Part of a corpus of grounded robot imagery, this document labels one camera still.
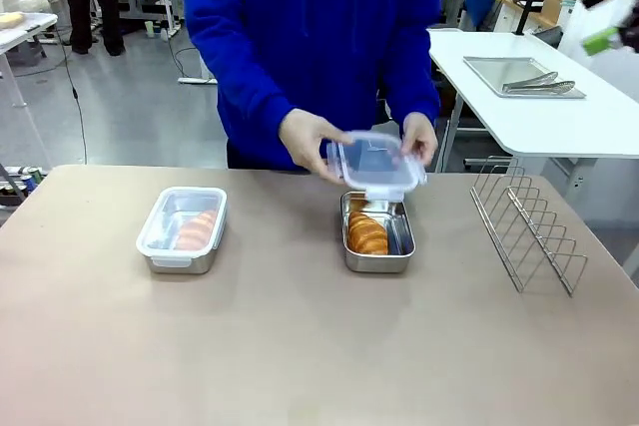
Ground black floor cable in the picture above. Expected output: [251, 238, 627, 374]
[52, 29, 90, 166]

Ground person in blue sweater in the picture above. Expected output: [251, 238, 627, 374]
[182, 0, 445, 173]

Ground steel serving tongs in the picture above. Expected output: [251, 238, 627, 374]
[501, 71, 577, 96]

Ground clear plastic snap lid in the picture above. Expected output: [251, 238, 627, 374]
[326, 130, 428, 201]
[135, 186, 229, 268]

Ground person right forearm blue sleeve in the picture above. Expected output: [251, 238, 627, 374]
[214, 61, 301, 143]

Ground steel rectangular food container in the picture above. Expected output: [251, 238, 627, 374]
[340, 191, 416, 274]
[146, 191, 227, 276]

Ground person right hand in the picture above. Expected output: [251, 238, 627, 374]
[278, 107, 350, 183]

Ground steel wire lid rack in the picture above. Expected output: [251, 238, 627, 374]
[469, 155, 589, 297]

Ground white side table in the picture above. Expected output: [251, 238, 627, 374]
[427, 28, 639, 173]

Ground person left hand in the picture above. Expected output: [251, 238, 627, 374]
[401, 111, 439, 168]

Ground white table with bread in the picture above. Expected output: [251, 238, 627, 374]
[0, 11, 59, 109]

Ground person left forearm blue sleeve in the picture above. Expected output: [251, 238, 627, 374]
[388, 46, 443, 123]

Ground flat steel baking tray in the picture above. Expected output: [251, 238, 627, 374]
[462, 56, 587, 100]

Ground golden croissant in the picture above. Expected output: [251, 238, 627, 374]
[175, 210, 220, 251]
[347, 199, 390, 255]

